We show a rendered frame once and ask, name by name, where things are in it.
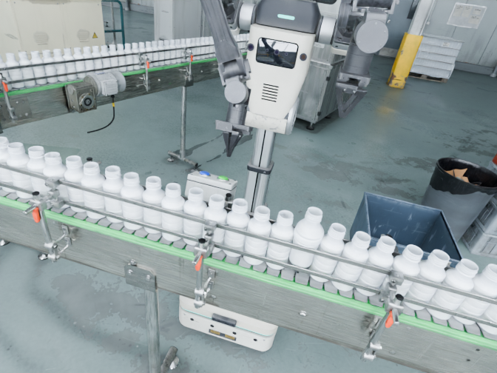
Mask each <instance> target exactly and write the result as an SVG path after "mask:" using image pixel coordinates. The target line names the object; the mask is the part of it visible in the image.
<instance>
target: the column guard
mask: <svg viewBox="0 0 497 373"><path fill-rule="evenodd" d="M423 37H424V36H422V35H420V36H417V35H412V34H408V33H406V32H405V34H404V36H403V39H402V43H401V44H400V47H399V51H398V53H397V55H396V59H395V62H394V63H393V67H392V70H391V73H390V76H389V79H388V82H385V83H386V84H387V85H388V86H390V87H396V88H400V89H404V85H405V82H406V80H407V78H408V75H409V72H410V69H411V67H412V65H413V62H414V59H415V57H416V54H417V52H418V50H419V46H420V44H421V42H422V39H423Z"/></svg>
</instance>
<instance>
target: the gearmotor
mask: <svg viewBox="0 0 497 373"><path fill-rule="evenodd" d="M65 89H66V94H67V103H68V106H69V109H70V112H71V113H74V112H75V111H77V112H78V113H82V112H88V111H91V110H96V109H97V105H96V99H95V98H97V97H100V96H104V95H105V96H108V95H110V96H111V98H112V106H113V118H112V121H111V122H110V123H109V124H108V125H106V126H105V127H102V128H100V129H98V130H93V131H89V132H87V133H90V132H95V131H99V130H102V129H104V128H106V127H108V126H109V125H110V124H111V123H112V122H113V121H114V118H115V103H114V97H115V96H114V94H117V93H119V92H123V91H124V90H125V89H126V80H125V78H124V76H123V75H122V74H121V73H120V72H118V71H112V72H106V73H105V72H103V73H94V74H92V75H86V76H85V77H84V80H83V81H80V82H75V83H71V84H67V85H65Z"/></svg>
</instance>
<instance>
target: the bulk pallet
mask: <svg viewBox="0 0 497 373"><path fill-rule="evenodd" d="M422 36H424V37H423V39H422V42H421V44H420V46H419V50H418V52H417V54H416V57H415V59H414V62H413V65H412V67H411V69H410V72H411V73H410V74H414V75H420V77H418V76H414V75H408V76H409V77H414V78H421V79H426V80H430V81H438V82H442V83H447V80H448V79H449V77H450V76H451V73H452V71H453V68H454V66H455V64H454V63H455V60H456V59H457V58H458V54H459V52H460V51H461V47H462V45H463V43H464V42H462V41H458V40H456V39H454V38H449V37H444V36H436V35H431V34H427V33H422ZM449 75H450V76H449ZM448 76H449V77H448ZM427 77H431V78H438V79H441V80H440V81H439V80H435V79H430V78H427Z"/></svg>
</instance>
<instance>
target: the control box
mask: <svg viewBox="0 0 497 373"><path fill-rule="evenodd" d="M218 177H219V176H217V175H212V174H209V175H202V174H200V171H196V172H193V173H190V174H188V178H187V182H186V190H185V196H187V197H188V196H189V189H190V188H192V187H200V188H201V189H203V201H206V202H208V203H209V199H210V196H211V195H213V194H219V195H222V196H223V197H224V198H225V197H226V193H231V195H233V196H234V197H235V192H236V188H237V181H236V180H232V179H229V178H228V180H223V179H219V178H218ZM234 197H233V199H232V200H234Z"/></svg>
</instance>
